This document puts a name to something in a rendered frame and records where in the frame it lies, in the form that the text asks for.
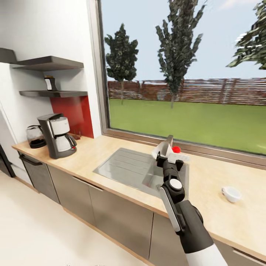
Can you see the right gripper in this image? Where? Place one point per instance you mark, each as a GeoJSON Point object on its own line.
{"type": "Point", "coordinates": [165, 164]}

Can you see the coffee cup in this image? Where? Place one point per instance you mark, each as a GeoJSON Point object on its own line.
{"type": "Point", "coordinates": [231, 194]}

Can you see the shelf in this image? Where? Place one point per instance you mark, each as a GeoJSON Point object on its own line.
{"type": "Point", "coordinates": [50, 63]}
{"type": "Point", "coordinates": [58, 94]}

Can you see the electric kettle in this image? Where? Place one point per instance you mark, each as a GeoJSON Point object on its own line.
{"type": "Point", "coordinates": [35, 137]}

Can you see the paper coffee filter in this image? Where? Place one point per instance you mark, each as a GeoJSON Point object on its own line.
{"type": "Point", "coordinates": [164, 149]}

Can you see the bottle of coffee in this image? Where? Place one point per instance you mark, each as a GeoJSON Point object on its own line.
{"type": "Point", "coordinates": [50, 82]}

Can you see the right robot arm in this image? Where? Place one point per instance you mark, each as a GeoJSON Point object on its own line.
{"type": "Point", "coordinates": [187, 221]}

